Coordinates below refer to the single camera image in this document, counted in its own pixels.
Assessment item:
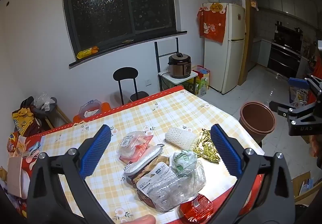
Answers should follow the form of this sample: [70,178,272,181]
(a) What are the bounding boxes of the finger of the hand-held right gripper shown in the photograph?
[288,75,322,100]
[269,101,317,124]

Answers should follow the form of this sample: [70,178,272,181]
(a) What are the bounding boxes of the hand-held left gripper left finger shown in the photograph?
[27,124,112,224]

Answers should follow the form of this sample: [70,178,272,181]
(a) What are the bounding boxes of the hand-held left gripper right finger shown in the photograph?
[211,124,295,224]

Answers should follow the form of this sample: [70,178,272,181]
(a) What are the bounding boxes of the gold foil wrapper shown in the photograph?
[195,128,222,163]

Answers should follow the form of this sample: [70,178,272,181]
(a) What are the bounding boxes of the brown plastic trash bin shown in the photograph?
[238,102,276,143]

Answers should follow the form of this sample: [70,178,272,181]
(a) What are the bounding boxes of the clear lidded red food tray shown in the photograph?
[117,131,154,164]

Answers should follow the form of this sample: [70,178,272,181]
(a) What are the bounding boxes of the green white plastic bag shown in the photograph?
[171,150,198,173]

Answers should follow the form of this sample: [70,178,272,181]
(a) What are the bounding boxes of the white foam fruit net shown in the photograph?
[165,127,197,150]

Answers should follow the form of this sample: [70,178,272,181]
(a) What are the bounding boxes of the silver glitter pouch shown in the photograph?
[123,143,165,176]

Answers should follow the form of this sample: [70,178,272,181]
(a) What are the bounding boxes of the clear plastic tray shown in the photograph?
[151,164,210,213]

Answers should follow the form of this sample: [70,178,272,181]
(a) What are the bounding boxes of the white label plastic packet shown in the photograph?
[137,162,173,197]

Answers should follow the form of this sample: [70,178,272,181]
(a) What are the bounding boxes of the red plastic packet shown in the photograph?
[180,194,214,224]

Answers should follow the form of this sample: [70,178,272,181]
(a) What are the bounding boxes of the person's left hand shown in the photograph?
[127,215,156,224]

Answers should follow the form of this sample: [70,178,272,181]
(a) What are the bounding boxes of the black built-in oven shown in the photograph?
[267,40,302,79]

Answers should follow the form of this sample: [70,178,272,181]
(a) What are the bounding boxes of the clear bag pink print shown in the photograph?
[79,99,102,117]

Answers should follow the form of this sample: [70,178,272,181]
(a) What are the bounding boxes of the orange plastic stool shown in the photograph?
[73,102,111,122]

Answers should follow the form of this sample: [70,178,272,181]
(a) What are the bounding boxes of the grey base cabinet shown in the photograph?
[257,39,272,68]

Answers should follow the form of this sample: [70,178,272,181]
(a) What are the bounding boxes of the black range hood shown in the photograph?
[274,21,303,52]

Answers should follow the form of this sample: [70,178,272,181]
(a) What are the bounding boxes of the wooden stool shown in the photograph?
[45,104,72,130]

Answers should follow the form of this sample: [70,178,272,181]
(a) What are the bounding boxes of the cardboard box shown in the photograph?
[293,171,319,204]

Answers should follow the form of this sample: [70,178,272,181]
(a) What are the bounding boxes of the black bucket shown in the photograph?
[34,97,58,116]

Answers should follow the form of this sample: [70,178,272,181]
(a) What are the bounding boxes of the yellow checked tablecloth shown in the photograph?
[25,85,264,224]

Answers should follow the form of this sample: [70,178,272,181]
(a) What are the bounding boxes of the red printed box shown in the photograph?
[15,136,44,171]

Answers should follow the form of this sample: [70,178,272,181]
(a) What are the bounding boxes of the cream refrigerator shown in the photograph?
[203,2,246,95]

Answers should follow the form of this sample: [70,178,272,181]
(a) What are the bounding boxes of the crumpled clear plastic bag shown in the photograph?
[34,92,52,110]

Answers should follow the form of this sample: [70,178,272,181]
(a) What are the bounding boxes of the colourful shopping bag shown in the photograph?
[192,65,210,97]

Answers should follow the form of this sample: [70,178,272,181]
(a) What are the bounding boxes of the green yellow box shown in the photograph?
[181,79,199,93]

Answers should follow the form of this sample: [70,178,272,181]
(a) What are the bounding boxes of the black round back chair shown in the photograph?
[113,67,149,105]

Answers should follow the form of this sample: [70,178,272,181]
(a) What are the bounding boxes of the black bag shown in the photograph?
[20,96,34,114]

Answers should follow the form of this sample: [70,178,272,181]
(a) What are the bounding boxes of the beige cardboard sheet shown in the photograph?
[7,156,32,198]

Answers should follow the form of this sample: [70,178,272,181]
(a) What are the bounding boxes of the orange snack packet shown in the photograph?
[7,132,21,152]

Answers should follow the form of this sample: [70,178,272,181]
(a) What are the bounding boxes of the brown pressure cooker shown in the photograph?
[168,53,193,79]

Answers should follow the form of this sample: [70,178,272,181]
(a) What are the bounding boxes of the yellow snack packet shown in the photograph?
[77,46,99,59]

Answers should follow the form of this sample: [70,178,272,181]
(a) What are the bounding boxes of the red printed cloth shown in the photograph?
[197,2,228,44]

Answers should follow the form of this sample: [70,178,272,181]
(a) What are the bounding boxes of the dark window sill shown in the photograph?
[69,31,188,68]

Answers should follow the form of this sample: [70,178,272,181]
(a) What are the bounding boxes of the dark framed window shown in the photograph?
[62,0,176,57]

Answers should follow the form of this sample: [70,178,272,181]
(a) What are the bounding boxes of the white wire rack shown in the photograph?
[289,87,309,109]

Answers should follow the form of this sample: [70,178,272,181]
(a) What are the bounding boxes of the wooden door frame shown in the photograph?
[239,0,254,85]

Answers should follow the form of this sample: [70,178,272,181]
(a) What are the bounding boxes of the grey wall cabinets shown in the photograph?
[252,0,322,28]

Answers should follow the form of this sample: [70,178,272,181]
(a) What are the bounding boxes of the black frame side table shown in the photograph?
[154,37,198,92]

